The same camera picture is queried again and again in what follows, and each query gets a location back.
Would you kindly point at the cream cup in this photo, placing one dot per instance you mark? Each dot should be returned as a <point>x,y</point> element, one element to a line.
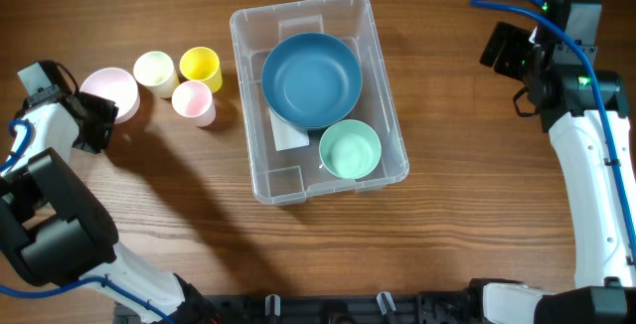
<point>156,71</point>

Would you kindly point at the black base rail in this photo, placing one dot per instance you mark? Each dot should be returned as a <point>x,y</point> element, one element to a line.
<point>424,307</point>

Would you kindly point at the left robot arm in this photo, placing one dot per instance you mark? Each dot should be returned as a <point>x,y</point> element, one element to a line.
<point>56,233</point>

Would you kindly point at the mint green bowl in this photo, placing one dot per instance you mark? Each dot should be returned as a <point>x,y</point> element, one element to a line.
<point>350,149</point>

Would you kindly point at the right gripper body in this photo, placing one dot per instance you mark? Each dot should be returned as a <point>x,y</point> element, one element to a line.
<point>512,60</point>

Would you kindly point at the dark blue bowl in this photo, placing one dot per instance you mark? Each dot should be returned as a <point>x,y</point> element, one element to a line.
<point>311,80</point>

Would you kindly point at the white paper label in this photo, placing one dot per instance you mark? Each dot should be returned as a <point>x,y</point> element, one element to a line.
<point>286,136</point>

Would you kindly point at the pink bowl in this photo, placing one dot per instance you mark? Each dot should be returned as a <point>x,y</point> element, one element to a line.
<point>117,85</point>

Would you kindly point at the clear plastic storage container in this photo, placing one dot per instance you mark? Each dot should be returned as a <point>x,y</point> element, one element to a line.
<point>293,176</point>

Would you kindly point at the pink cup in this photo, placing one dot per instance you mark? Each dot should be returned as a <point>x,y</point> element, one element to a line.
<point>194,101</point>

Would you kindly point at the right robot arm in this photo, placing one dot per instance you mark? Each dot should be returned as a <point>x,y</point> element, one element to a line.
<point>601,202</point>

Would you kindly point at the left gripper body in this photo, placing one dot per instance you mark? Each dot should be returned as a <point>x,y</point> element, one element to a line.
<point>99,126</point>

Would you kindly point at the yellow cup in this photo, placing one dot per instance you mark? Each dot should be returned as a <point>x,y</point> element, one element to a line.
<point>202,64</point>

